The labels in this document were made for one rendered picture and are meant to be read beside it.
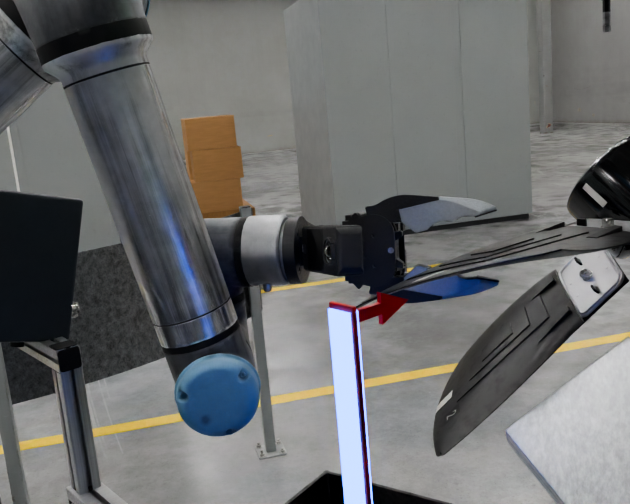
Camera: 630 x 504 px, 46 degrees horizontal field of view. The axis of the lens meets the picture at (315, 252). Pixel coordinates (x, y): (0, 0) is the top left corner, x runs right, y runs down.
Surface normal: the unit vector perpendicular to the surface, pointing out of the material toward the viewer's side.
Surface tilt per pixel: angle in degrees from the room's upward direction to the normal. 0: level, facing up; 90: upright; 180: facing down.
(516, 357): 49
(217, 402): 90
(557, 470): 55
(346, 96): 90
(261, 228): 39
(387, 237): 84
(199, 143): 90
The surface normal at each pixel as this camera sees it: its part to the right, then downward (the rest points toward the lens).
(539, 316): -0.82, -0.51
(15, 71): 0.43, 0.48
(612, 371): -0.26, -0.37
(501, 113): 0.25, 0.18
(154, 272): -0.30, 0.32
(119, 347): 0.69, 0.09
